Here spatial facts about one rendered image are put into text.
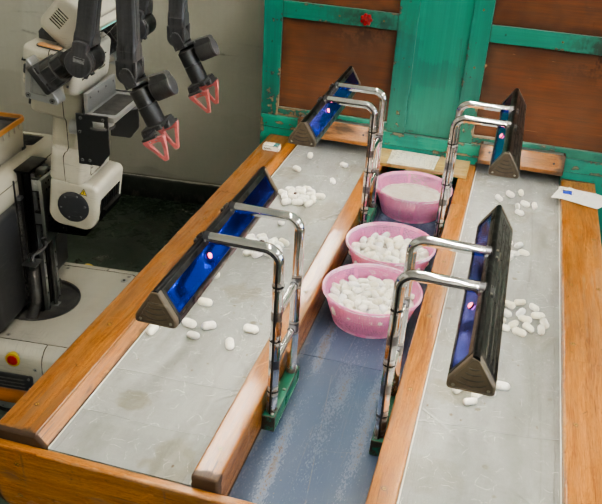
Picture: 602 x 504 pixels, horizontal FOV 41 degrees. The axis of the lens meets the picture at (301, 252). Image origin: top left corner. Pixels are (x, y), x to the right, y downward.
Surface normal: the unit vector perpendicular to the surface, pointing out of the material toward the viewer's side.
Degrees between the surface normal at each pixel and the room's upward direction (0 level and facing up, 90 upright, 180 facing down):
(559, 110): 90
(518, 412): 0
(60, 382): 0
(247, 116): 90
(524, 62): 90
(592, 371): 0
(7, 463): 90
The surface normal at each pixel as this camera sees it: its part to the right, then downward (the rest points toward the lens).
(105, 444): 0.06, -0.88
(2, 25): -0.18, 0.45
